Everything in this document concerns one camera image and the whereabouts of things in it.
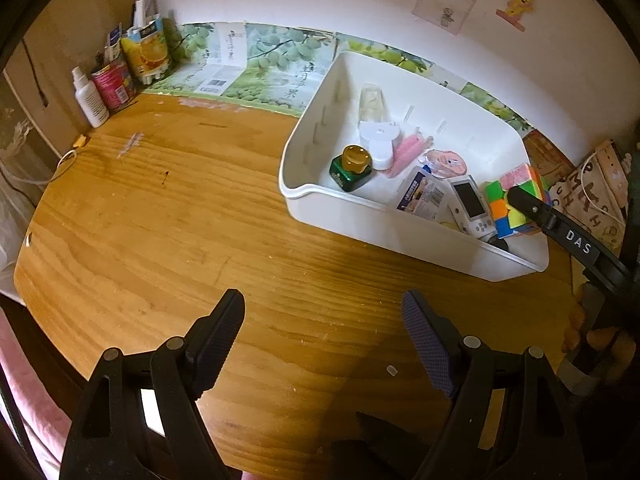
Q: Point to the white plastic storage bin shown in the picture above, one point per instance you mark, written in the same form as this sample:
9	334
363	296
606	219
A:
460	130

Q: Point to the green grape print cardboard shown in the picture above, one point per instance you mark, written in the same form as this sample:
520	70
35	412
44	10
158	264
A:
270	50

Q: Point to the clear plastic cup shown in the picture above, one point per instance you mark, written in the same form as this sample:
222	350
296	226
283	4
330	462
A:
372	102

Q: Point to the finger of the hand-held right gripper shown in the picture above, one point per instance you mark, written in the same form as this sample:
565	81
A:
575	245

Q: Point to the blue-labelled tube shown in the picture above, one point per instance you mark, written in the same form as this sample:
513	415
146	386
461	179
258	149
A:
116	42

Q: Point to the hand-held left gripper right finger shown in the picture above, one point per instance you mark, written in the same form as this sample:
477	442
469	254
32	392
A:
425	345

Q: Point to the blue white floss box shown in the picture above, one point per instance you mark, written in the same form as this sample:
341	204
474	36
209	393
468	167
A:
422	195

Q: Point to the white tube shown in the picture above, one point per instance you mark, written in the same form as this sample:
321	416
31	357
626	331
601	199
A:
141	15

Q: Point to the white spray bottle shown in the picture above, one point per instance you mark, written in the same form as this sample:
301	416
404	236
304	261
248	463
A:
92	100

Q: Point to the green bottle with gold cap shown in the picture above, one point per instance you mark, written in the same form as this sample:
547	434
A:
350	175

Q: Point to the person's right hand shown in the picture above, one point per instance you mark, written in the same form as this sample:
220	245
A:
572	332

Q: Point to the beige letter-print bag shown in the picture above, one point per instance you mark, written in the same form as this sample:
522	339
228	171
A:
595	220

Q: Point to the pink-framed drawing sticker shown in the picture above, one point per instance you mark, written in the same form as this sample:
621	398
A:
440	5

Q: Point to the small white cap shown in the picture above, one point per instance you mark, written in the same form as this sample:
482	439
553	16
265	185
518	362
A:
391	370

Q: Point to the yellow juice pouch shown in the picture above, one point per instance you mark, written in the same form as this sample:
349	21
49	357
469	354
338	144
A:
147	52

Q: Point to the pink can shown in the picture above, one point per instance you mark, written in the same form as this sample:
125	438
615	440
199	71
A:
115	87

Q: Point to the multicoloured puzzle cube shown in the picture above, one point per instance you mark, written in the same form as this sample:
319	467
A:
500	210

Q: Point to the pink bedding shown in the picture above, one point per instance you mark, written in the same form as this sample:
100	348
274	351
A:
25	400

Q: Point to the white plastic dispenser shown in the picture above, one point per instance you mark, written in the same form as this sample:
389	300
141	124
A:
380	145

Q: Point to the white handheld game console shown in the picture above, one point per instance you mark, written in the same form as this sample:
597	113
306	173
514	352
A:
470	205

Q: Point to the yellow pony sticker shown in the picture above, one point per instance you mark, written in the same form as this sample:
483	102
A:
517	5

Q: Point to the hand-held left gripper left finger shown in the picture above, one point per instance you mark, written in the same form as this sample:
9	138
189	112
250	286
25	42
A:
220	340

